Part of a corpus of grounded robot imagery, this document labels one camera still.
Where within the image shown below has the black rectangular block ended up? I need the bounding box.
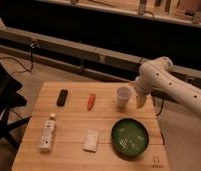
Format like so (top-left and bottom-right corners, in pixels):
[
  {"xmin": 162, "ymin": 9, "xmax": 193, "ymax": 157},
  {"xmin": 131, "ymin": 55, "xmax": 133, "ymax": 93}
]
[{"xmin": 57, "ymin": 89, "xmax": 68, "ymax": 106}]

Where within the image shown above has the black cable on floor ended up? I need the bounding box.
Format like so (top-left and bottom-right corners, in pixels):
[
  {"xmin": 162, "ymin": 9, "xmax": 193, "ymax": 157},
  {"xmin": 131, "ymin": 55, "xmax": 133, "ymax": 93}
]
[{"xmin": 0, "ymin": 39, "xmax": 39, "ymax": 75}]

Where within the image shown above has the black office chair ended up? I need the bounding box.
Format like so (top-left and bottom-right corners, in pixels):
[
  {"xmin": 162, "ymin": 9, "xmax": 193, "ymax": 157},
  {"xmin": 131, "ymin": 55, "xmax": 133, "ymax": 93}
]
[{"xmin": 0, "ymin": 63, "xmax": 30, "ymax": 149}]

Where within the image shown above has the orange carrot toy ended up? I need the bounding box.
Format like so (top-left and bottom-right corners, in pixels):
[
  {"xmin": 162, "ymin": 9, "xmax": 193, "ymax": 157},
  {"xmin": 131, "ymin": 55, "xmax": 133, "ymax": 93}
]
[{"xmin": 87, "ymin": 93, "xmax": 96, "ymax": 111}]

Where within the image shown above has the black cable behind table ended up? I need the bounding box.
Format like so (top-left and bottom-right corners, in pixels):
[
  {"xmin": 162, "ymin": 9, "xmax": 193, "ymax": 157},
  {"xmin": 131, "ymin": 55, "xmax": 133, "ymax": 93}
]
[{"xmin": 153, "ymin": 96, "xmax": 166, "ymax": 118}]

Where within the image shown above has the white bottle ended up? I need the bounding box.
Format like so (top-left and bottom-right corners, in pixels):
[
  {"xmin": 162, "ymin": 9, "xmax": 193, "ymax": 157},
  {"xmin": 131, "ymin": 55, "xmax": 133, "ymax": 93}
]
[{"xmin": 38, "ymin": 113, "xmax": 56, "ymax": 152}]

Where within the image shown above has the green ceramic bowl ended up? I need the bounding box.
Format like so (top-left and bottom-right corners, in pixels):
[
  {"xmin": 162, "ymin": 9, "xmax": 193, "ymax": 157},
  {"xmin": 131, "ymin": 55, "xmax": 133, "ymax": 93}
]
[{"xmin": 111, "ymin": 118, "xmax": 149, "ymax": 158}]

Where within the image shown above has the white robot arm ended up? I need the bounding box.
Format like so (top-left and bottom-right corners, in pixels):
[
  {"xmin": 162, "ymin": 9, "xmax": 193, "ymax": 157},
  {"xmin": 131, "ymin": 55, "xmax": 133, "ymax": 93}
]
[{"xmin": 131, "ymin": 57, "xmax": 201, "ymax": 119}]

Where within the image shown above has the white sponge block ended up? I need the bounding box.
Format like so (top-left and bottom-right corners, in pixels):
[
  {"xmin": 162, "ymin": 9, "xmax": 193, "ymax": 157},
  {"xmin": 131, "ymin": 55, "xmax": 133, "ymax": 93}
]
[{"xmin": 83, "ymin": 130, "xmax": 99, "ymax": 152}]

